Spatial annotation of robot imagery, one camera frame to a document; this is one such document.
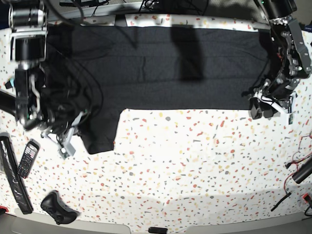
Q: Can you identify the small black usb stick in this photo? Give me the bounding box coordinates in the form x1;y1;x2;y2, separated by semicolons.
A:
148;227;168;234

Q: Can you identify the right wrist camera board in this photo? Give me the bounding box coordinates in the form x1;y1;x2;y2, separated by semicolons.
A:
58;143;76;160

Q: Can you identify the long black bar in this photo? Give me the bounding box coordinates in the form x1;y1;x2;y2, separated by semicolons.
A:
0;136;34;215

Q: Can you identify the black curved plastic handle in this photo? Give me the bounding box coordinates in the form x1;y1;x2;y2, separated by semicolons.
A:
0;91;16;117

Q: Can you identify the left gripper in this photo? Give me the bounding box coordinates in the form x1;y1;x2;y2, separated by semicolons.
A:
249;78;300;119

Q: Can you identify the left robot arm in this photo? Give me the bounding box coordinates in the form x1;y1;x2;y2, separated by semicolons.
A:
249;0;312;123

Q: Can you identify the red clamp at edge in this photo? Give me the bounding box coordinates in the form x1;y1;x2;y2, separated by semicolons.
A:
0;206;8;215

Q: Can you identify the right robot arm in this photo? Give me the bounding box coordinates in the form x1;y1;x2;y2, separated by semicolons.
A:
7;0;89;148

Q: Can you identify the black cable tie strap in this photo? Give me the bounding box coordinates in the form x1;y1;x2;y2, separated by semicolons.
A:
271;192;292;212

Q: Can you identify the small red connector block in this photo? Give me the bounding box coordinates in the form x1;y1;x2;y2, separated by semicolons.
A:
303;193;312;206

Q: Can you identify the black game controller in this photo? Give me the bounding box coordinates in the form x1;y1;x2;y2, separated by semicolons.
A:
40;191;78;225

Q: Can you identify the black cylinder with wires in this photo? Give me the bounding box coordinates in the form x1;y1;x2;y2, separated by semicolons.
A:
292;158;312;184

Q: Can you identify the black T-shirt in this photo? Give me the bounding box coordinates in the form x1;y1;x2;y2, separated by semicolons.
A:
44;25;270;154

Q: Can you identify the terrazzo patterned table cloth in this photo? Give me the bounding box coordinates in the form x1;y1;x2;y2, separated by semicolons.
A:
0;13;312;233

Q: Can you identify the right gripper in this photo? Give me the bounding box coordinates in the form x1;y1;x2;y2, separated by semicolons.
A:
40;107;89;146

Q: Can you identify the black remote control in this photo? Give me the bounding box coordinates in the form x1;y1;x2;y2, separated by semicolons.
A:
18;141;39;178

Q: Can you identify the light blue highlighter pen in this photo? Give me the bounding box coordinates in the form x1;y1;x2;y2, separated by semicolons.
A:
5;78;15;89

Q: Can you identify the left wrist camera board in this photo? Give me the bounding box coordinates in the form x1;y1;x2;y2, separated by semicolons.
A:
288;113;295;125

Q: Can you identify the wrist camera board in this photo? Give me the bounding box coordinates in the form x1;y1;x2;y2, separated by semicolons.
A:
288;113;295;125
58;143;76;160

